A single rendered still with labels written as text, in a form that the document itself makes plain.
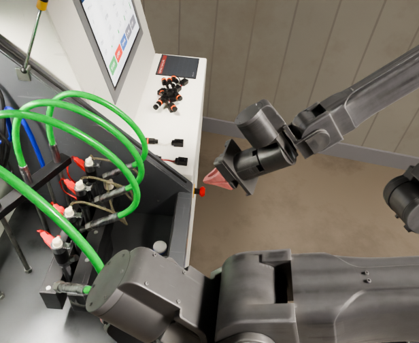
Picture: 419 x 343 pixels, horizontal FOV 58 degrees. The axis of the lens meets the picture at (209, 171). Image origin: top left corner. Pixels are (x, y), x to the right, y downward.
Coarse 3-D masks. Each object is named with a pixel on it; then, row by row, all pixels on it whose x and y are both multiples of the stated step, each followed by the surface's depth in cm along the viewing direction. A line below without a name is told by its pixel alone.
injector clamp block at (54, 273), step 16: (96, 208) 102; (80, 224) 98; (112, 224) 106; (96, 240) 95; (80, 256) 91; (48, 272) 88; (80, 272) 88; (96, 272) 93; (48, 288) 85; (48, 304) 88; (64, 304) 90
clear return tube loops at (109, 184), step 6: (90, 156) 96; (102, 180) 94; (108, 180) 94; (108, 186) 105; (120, 186) 95; (132, 192) 97; (132, 198) 98; (72, 204) 85; (90, 204) 88; (108, 210) 89; (126, 222) 93
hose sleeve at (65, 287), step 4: (60, 284) 70; (64, 284) 70; (68, 284) 69; (72, 284) 68; (76, 284) 68; (80, 284) 67; (84, 284) 67; (60, 288) 70; (64, 288) 69; (68, 288) 68; (72, 288) 68; (76, 288) 67; (80, 288) 66; (64, 292) 70; (68, 292) 69; (72, 292) 68; (76, 292) 67; (80, 292) 66
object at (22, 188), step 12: (0, 168) 51; (12, 180) 51; (24, 192) 51; (36, 192) 52; (36, 204) 52; (48, 204) 52; (48, 216) 52; (60, 216) 53; (72, 228) 53; (84, 240) 54; (84, 252) 55; (96, 252) 56; (96, 264) 56; (84, 288) 66
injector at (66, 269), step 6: (54, 252) 79; (60, 252) 79; (66, 252) 81; (60, 258) 80; (66, 258) 82; (72, 258) 82; (78, 258) 83; (60, 264) 82; (66, 264) 83; (66, 270) 85; (66, 276) 87; (72, 276) 88
